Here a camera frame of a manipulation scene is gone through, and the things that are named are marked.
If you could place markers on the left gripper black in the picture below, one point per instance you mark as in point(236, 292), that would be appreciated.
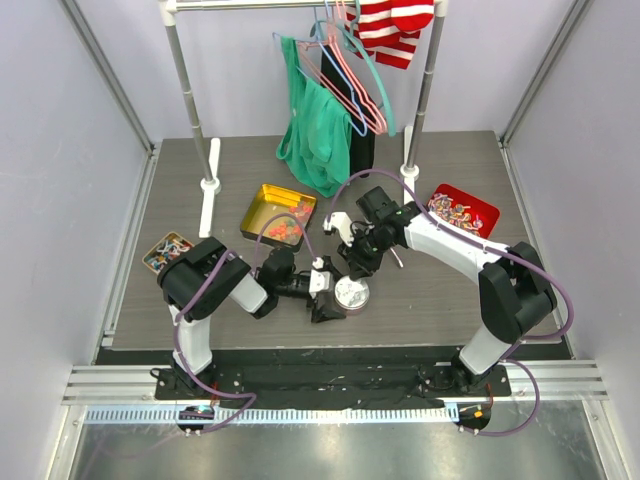
point(324, 312)

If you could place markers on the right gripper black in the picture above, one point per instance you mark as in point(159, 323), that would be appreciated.
point(358, 265)

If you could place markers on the white jar lid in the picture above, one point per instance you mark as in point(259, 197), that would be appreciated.
point(347, 290)

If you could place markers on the silver metal scoop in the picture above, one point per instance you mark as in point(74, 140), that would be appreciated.
point(397, 258)

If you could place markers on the gold tin star candies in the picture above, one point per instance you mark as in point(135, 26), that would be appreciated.
point(280, 214)

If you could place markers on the clear plastic jar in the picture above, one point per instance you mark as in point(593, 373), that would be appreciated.
point(353, 308)

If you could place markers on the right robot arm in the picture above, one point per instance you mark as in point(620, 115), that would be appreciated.
point(515, 293)

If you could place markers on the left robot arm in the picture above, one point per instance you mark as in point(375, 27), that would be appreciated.
point(196, 283)

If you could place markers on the white rack foot right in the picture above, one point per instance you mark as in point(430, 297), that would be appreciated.
point(409, 175)

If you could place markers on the white rack foot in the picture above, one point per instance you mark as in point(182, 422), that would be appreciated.
point(210, 189)
point(409, 175)

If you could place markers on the red box swirl lollipops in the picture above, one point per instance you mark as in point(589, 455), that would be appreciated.
point(463, 210)

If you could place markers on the blue clothes hanger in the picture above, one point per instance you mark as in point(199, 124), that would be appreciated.
point(324, 34)

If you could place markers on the green t-shirt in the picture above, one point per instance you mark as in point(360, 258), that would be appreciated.
point(316, 144)

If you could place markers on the gold tin lollipops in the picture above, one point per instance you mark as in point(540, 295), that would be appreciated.
point(169, 247)

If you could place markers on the white rack foot left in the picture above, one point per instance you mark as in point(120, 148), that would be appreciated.
point(210, 189)

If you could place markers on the black hanging garment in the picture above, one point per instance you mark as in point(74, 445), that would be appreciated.
point(362, 148)

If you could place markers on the teal clothes hanger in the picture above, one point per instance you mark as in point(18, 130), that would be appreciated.
point(375, 75)

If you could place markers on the red white striped shirt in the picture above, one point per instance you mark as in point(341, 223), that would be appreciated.
point(389, 30)

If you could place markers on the pink clothes hanger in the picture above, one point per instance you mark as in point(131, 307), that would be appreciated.
point(350, 85)

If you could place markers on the silver rack pole right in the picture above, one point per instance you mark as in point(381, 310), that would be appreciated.
point(440, 11)

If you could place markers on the silver rack pole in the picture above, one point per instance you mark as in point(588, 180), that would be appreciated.
point(440, 11)
point(168, 13)

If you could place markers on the silver rack pole left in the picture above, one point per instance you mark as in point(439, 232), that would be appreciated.
point(168, 13)

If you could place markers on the rack top bar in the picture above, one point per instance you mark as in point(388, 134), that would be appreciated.
point(175, 7)

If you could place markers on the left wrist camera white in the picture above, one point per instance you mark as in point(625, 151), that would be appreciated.
point(320, 276)

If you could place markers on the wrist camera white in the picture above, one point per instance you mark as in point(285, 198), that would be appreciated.
point(320, 276)
point(339, 223)

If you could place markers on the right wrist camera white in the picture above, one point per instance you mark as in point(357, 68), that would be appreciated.
point(339, 223)

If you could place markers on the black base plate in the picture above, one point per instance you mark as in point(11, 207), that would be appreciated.
point(330, 377)

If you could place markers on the white slotted cable duct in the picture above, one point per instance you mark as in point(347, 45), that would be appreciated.
point(188, 415)

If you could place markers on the aluminium frame post left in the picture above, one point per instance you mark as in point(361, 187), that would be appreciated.
point(103, 66)

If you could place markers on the aluminium frame post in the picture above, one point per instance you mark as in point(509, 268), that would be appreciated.
point(103, 66)
point(567, 28)

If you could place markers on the aluminium frame post right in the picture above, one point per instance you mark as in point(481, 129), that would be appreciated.
point(567, 28)

